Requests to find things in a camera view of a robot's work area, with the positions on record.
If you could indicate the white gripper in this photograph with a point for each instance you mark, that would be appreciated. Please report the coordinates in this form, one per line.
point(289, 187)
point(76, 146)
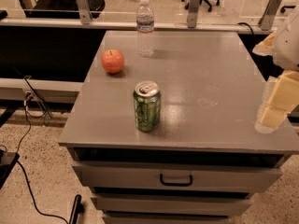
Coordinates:
point(288, 47)

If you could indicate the green soda can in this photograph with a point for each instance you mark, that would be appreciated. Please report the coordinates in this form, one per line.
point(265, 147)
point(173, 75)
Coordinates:
point(147, 105)

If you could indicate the grey drawer cabinet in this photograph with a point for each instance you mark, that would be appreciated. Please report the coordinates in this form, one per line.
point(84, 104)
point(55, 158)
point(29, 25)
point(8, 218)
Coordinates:
point(210, 91)

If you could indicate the clear plastic water bottle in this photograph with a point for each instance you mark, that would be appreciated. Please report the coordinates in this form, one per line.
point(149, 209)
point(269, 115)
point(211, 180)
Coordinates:
point(145, 28)

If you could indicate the red apple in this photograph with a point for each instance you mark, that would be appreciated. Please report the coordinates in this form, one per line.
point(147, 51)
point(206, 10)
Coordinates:
point(112, 61)

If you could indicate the black bag behind glass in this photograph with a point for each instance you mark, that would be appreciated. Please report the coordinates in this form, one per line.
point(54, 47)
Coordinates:
point(64, 9)

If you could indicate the black device on floor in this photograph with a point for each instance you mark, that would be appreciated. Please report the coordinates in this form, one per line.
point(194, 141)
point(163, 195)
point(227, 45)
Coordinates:
point(7, 162)

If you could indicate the metal rail bracket right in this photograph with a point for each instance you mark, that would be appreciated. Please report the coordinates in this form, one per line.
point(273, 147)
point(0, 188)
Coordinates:
point(267, 19)

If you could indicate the metal rail bracket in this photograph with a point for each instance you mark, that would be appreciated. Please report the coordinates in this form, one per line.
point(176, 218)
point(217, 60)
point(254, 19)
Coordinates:
point(84, 11)
point(192, 13)
point(267, 19)

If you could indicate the metal rail bracket middle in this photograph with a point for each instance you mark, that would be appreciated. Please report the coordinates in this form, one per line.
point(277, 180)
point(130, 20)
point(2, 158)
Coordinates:
point(192, 13)

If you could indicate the black drawer handle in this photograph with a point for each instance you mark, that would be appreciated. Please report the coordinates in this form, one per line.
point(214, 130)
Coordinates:
point(171, 181)

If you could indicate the metal rail bracket left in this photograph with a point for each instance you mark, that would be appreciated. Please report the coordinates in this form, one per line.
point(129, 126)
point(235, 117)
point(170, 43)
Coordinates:
point(84, 11)

